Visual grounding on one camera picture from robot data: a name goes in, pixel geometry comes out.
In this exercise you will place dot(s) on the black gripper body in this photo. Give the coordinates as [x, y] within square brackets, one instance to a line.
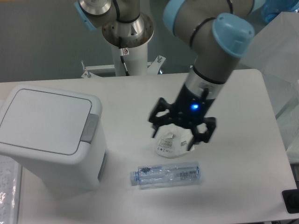
[189, 110]

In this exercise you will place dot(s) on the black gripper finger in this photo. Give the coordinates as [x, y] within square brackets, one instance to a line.
[198, 137]
[160, 115]

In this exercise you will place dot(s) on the white plastic trash can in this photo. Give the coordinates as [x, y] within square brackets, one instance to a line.
[55, 134]

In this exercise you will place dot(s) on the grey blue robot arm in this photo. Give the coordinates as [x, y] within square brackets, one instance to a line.
[214, 29]

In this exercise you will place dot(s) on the white crumpled plastic wrapper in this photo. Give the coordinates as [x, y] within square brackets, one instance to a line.
[172, 142]

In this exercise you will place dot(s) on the clear plastic water bottle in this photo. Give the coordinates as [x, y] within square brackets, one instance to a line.
[166, 175]

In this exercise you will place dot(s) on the black device at edge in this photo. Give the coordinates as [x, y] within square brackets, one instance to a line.
[291, 200]

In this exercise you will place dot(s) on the blue water jug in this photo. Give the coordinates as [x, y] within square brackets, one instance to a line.
[272, 8]

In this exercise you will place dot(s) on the clear plastic paper sleeve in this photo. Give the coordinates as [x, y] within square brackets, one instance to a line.
[10, 186]

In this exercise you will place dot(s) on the white pedestal base frame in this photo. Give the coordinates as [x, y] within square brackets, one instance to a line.
[153, 68]

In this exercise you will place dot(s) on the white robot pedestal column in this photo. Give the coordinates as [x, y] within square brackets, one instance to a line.
[134, 58]

